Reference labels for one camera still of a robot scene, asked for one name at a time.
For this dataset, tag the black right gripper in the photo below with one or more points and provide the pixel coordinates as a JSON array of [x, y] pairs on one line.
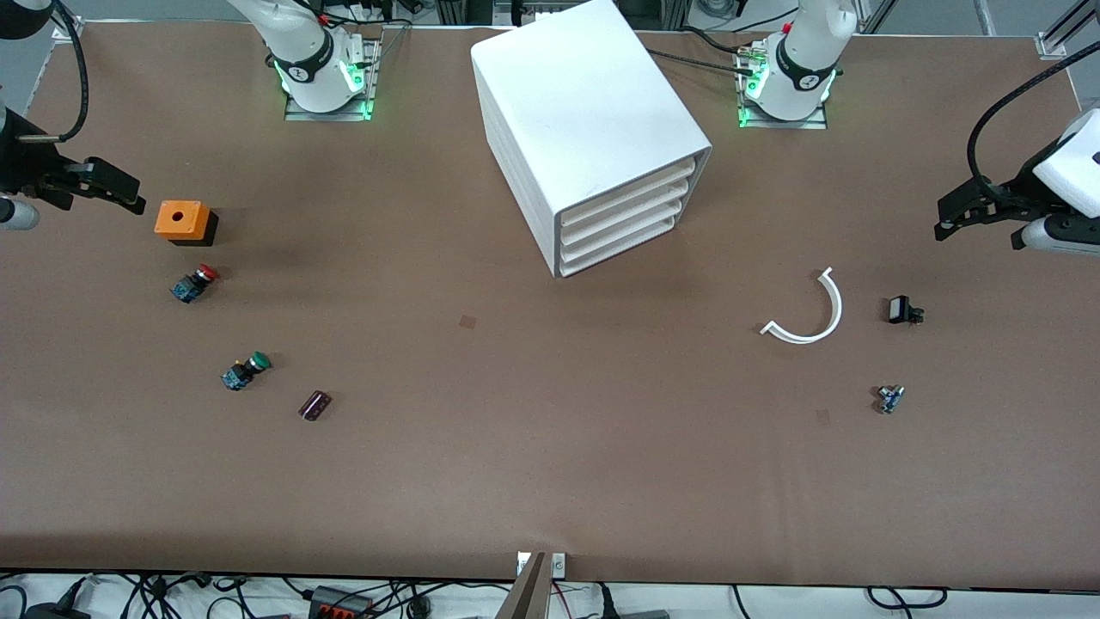
[[24, 165]]

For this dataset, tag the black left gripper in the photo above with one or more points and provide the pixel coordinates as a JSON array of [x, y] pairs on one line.
[[1015, 191]]

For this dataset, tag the white plastic drawer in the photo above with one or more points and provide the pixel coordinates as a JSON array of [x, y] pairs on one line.
[[626, 229], [627, 195], [627, 212], [620, 245]]

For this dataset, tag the red push button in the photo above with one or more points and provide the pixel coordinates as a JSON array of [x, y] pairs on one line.
[[191, 286]]

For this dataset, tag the green push button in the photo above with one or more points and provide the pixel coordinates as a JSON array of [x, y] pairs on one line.
[[241, 372]]

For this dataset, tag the white drawer cabinet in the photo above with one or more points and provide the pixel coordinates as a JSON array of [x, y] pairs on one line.
[[584, 94]]

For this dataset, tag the small blue electronic component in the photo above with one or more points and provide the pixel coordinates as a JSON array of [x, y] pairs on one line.
[[889, 399]]

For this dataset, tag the white curved plastic strip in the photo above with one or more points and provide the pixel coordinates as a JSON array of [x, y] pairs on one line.
[[799, 338]]

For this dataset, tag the dark purple small block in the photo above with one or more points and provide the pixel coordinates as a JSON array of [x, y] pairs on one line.
[[314, 405]]

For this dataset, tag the black orange power adapter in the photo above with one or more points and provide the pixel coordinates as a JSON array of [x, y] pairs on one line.
[[339, 602]]

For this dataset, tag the orange button enclosure box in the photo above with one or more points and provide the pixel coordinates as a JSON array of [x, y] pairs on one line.
[[180, 219]]

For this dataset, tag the small black switch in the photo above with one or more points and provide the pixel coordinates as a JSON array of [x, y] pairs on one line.
[[901, 309]]

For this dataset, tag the aluminium frame profile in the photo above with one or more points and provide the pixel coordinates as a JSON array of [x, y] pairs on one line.
[[1061, 34], [67, 30]]

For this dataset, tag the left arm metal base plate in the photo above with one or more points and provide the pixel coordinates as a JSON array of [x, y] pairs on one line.
[[816, 123]]

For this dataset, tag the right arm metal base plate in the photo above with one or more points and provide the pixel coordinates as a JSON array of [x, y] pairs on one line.
[[296, 115]]

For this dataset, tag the small white table bracket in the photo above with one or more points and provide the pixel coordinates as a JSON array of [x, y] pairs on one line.
[[522, 564], [559, 564]]

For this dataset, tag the brown camera post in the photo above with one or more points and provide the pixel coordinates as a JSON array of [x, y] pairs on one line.
[[526, 593]]

